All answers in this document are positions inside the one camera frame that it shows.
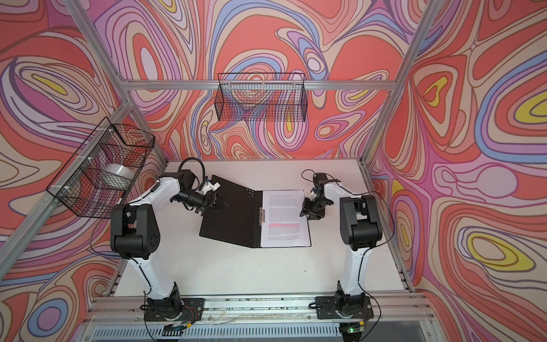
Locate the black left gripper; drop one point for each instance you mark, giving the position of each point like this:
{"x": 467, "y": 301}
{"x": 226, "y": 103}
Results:
{"x": 212, "y": 204}

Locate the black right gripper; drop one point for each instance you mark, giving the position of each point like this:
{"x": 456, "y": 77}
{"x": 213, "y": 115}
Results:
{"x": 307, "y": 210}

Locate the white and black file folder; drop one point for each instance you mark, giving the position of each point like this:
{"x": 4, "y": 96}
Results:
{"x": 239, "y": 224}

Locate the silver folder clip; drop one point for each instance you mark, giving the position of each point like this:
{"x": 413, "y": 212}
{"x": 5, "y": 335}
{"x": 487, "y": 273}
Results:
{"x": 262, "y": 216}

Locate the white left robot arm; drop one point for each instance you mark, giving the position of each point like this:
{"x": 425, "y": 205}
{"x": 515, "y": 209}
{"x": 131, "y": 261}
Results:
{"x": 135, "y": 236}

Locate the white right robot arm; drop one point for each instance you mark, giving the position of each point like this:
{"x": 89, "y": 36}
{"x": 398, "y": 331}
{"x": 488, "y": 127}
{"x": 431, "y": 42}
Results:
{"x": 360, "y": 230}

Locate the silver tape roll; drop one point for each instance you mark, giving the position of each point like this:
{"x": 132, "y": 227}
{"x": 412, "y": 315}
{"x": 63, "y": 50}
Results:
{"x": 119, "y": 170}

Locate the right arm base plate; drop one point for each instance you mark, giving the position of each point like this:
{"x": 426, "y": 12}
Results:
{"x": 343, "y": 307}

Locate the black wire basket rear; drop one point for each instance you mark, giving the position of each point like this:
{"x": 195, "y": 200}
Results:
{"x": 261, "y": 97}

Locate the black wire basket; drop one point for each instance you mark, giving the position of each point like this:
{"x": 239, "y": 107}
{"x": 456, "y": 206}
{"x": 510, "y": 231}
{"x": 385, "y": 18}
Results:
{"x": 83, "y": 187}
{"x": 261, "y": 97}

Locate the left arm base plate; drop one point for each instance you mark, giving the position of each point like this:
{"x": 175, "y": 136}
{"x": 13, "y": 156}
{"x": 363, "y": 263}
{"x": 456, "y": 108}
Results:
{"x": 167, "y": 310}

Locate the black wire basket left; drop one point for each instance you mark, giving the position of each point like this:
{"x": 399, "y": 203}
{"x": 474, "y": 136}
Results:
{"x": 83, "y": 187}

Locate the aluminium front rail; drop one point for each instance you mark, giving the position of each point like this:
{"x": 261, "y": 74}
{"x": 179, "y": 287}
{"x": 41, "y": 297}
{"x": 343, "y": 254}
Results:
{"x": 388, "y": 316}

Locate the aluminium frame post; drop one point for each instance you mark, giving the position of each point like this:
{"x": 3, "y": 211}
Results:
{"x": 86, "y": 27}

